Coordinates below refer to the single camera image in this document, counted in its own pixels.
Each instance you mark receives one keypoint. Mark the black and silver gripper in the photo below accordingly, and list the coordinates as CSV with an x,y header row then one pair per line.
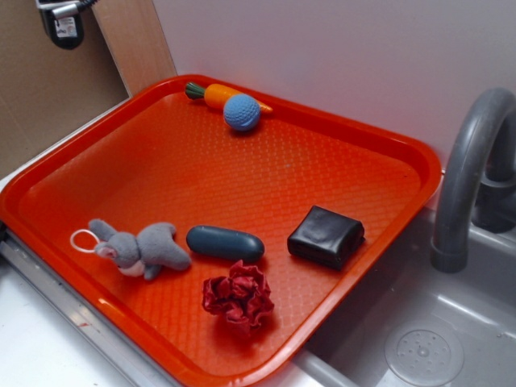
x,y
62,21

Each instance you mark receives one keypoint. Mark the blue dimpled ball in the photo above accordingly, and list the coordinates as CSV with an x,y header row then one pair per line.
x,y
241,112

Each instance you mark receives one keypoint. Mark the wooden board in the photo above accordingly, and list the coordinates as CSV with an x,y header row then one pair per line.
x,y
135,38

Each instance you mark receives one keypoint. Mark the orange toy carrot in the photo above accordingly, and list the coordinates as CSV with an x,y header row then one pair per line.
x,y
226,98

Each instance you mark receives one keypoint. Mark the grey plush bunny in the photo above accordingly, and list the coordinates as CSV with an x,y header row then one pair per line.
x,y
141,255

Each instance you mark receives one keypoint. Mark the dark blue oblong capsule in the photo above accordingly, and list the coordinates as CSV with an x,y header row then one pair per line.
x,y
225,243

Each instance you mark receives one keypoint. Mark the orange plastic tray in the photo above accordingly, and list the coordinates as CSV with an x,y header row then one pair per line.
x,y
161,157

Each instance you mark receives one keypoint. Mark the red crumpled lettuce toy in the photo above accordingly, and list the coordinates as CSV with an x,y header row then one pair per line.
x,y
242,298

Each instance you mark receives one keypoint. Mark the black square block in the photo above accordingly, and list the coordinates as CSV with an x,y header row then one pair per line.
x,y
326,238

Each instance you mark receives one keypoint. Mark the grey plastic faucet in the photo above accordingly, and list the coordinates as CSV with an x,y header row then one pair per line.
x,y
479,183

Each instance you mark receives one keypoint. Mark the grey toy sink basin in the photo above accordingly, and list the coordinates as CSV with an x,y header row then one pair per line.
x,y
407,324

